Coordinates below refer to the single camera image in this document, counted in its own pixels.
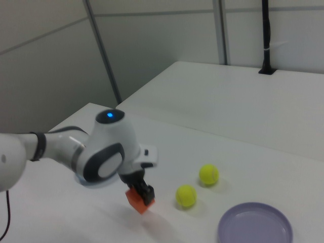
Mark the blue plate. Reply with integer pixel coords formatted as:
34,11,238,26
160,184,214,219
74,174,119,189

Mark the purple plate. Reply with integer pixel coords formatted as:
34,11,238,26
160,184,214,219
217,201,294,243

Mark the black mount pole with base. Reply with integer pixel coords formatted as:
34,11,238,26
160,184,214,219
258,0,276,75

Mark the white cable tie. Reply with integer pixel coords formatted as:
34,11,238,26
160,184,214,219
263,40,289,53

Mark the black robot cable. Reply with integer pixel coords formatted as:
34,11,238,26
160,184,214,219
3,126,87,240

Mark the orange cube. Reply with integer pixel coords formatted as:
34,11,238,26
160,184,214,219
125,187,156,215

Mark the yellow tennis ball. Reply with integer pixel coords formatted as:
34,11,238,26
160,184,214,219
198,164,220,187
176,184,198,208

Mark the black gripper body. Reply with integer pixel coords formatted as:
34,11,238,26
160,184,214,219
120,169,146,188

